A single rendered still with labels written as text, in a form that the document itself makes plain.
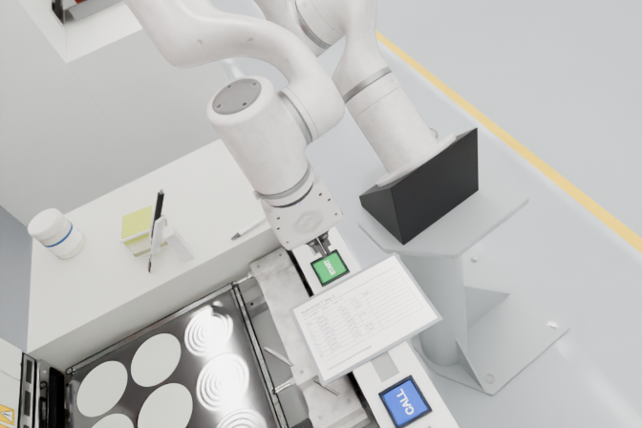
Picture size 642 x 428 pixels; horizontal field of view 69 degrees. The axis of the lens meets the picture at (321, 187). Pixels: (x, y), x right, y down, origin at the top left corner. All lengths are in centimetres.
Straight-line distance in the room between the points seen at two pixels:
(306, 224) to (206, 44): 28
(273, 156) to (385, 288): 35
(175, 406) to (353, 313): 35
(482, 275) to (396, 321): 116
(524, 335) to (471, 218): 83
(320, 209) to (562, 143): 183
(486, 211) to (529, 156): 128
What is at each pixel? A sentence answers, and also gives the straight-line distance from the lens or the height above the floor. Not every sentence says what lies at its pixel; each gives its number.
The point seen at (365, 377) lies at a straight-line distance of 75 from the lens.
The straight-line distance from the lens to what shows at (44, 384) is 107.
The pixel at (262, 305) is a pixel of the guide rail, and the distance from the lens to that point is 99.
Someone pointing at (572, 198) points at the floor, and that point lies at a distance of 217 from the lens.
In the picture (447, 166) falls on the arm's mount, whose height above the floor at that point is 96.
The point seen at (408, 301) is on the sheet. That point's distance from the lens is 79.
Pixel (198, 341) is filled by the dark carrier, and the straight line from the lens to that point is 95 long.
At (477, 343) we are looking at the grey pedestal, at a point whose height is 2.
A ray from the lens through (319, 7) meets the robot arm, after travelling 97.
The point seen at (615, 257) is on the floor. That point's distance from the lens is 203.
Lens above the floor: 165
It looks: 46 degrees down
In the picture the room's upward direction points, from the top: 21 degrees counter-clockwise
